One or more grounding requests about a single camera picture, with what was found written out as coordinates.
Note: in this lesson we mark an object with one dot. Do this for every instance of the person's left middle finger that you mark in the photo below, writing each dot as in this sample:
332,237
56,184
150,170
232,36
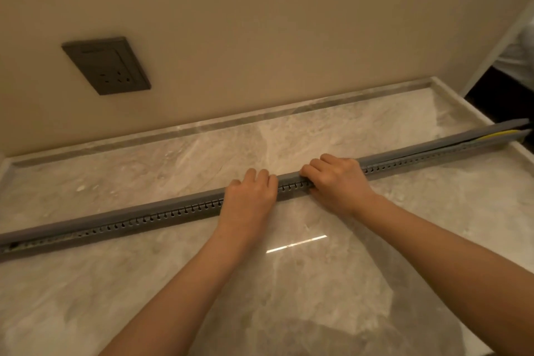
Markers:
262,182

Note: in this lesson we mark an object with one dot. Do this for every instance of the white door frame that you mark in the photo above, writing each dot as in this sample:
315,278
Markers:
498,45

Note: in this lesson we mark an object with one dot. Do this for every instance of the person's right forearm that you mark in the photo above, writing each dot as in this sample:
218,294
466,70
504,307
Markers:
450,272

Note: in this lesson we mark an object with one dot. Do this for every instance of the person's left forearm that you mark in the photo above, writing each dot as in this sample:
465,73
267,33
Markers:
183,297

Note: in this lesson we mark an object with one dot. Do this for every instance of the person's right middle finger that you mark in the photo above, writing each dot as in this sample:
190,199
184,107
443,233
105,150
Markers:
321,168

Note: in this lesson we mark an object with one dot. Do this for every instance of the person's left hand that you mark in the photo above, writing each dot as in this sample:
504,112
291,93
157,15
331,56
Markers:
246,209

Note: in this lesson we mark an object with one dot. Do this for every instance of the dark grey wall socket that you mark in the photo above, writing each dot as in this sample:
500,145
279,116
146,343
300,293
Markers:
107,66

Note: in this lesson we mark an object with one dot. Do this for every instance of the person's left little finger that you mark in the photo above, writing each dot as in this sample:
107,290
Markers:
233,186

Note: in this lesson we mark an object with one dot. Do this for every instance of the person's right hand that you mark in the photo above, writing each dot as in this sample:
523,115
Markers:
340,186

